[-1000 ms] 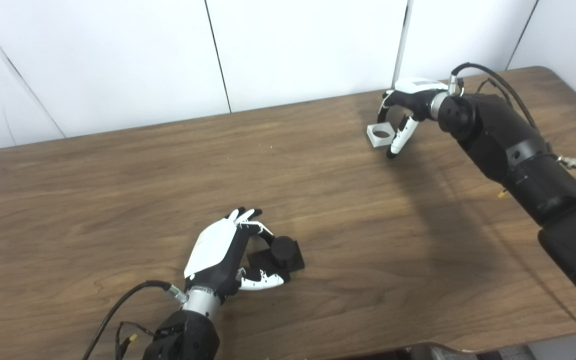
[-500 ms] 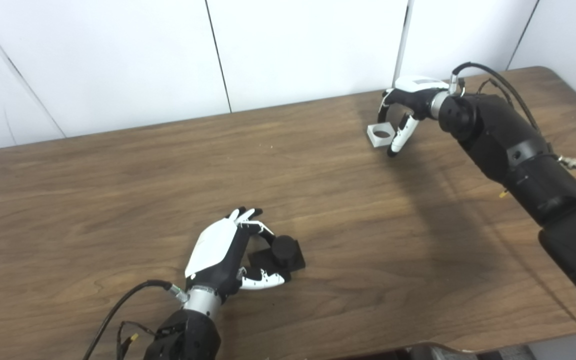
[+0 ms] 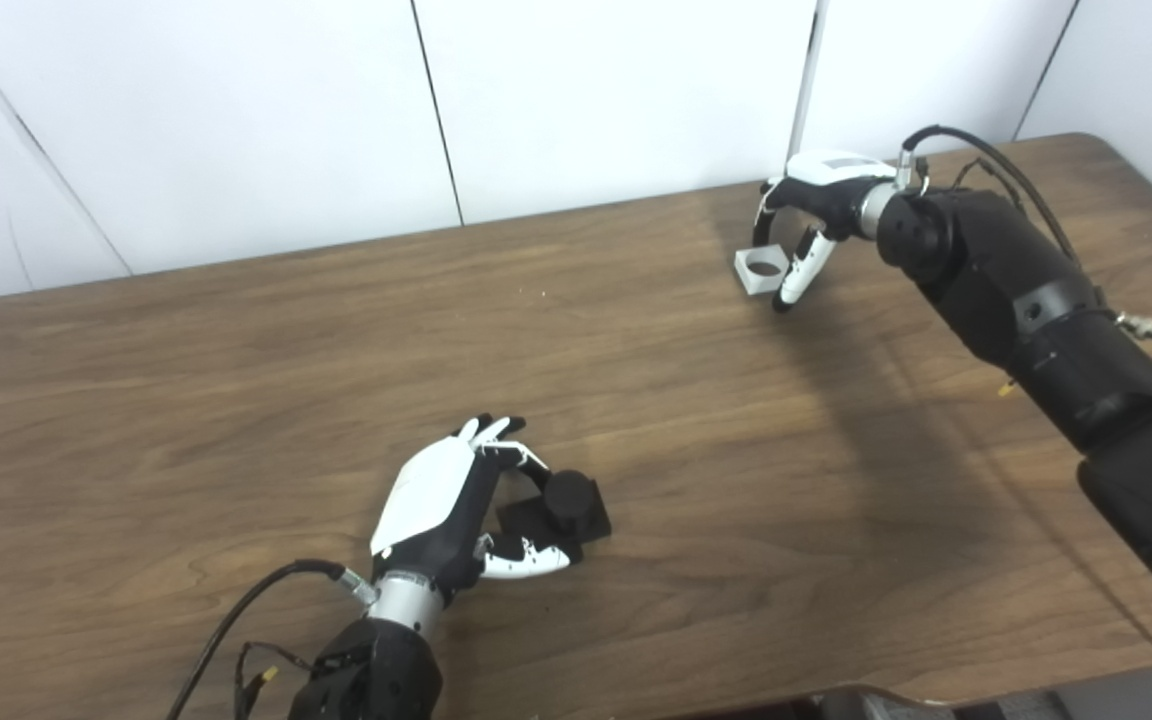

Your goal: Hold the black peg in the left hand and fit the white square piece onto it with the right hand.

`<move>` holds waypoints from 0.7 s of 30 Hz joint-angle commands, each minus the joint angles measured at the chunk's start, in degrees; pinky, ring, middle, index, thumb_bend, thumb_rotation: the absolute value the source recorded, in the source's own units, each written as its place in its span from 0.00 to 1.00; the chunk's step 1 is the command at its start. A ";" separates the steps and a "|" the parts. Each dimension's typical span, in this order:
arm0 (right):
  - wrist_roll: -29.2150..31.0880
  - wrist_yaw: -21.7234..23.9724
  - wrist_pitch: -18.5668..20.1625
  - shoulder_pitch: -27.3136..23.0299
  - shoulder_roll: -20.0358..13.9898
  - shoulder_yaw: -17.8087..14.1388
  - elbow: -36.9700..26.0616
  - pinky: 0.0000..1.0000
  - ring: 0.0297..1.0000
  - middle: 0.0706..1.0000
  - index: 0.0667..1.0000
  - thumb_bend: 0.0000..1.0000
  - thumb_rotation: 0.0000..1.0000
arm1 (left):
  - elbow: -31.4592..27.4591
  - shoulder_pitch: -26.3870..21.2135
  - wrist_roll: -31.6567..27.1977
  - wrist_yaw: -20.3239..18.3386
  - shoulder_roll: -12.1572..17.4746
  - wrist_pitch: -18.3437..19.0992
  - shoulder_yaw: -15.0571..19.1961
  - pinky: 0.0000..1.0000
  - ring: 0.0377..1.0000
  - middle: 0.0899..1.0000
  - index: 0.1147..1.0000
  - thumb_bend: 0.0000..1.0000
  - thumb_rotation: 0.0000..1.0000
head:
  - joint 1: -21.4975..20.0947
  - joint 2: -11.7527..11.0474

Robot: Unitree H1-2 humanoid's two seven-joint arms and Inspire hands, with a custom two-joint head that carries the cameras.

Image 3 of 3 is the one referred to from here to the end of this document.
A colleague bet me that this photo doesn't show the thick black right wrist cable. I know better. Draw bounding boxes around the thick black right wrist cable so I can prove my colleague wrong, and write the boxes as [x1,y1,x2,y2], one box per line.
[898,125,1082,266]

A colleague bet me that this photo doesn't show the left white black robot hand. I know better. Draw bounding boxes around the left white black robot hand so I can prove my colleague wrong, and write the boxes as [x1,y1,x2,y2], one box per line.
[369,414,577,606]

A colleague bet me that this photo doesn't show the thin black right arm wire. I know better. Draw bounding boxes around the thin black right arm wire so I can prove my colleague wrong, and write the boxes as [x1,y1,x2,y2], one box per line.
[951,158,1027,216]

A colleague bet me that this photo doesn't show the thin wire with yellow plug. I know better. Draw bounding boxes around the thin wire with yellow plug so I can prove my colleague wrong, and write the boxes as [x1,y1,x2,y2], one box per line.
[233,640,317,720]

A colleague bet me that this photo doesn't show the black peg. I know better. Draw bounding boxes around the black peg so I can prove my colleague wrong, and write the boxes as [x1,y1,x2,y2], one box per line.
[496,470,613,549]

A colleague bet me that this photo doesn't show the white square piece with hole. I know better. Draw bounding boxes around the white square piece with hole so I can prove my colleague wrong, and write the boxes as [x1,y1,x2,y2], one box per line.
[734,247,792,298]

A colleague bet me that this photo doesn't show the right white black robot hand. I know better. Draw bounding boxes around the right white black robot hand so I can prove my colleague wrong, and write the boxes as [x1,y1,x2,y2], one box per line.
[751,150,899,315]

